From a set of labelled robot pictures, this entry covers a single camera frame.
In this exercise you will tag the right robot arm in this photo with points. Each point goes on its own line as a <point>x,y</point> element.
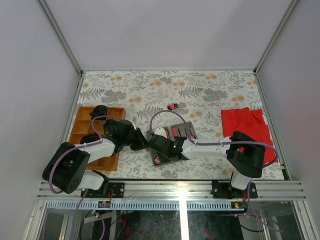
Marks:
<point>240,150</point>

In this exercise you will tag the pink black bit holder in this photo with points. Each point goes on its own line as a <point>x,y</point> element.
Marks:
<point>172,107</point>

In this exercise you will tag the rolled dark sock top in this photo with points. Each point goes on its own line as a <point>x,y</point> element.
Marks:
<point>99,110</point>

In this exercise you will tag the aluminium front rail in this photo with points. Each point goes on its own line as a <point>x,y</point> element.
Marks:
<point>171,195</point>

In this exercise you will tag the grey plastic tool case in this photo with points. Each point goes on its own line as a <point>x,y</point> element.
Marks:
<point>153,153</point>

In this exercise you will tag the pink black pliers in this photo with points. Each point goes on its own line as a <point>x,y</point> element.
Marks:
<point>184,132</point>

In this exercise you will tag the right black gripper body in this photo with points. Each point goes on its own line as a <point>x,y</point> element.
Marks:
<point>163,157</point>

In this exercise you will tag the rolled dark sock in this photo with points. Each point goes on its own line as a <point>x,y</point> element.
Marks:
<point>110,126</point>
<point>99,110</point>
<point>90,139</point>

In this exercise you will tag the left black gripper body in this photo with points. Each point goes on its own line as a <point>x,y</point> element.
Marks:
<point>132,140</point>

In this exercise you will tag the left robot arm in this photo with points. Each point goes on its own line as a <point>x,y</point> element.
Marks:
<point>66,171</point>

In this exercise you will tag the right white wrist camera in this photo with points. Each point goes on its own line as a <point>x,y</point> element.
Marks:
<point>159,131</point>

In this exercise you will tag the red cloth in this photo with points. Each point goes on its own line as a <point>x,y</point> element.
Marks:
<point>249,122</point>

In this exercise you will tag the rolled dark sock lower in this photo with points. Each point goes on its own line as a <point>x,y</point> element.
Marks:
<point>90,139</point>

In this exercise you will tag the rolled dark sock middle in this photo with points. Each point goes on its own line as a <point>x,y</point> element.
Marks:
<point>110,126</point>

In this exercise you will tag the pink black utility knife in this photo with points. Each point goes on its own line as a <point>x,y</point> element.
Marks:
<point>167,133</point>

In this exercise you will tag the small red tape measure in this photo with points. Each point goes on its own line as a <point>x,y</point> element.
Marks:
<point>157,161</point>

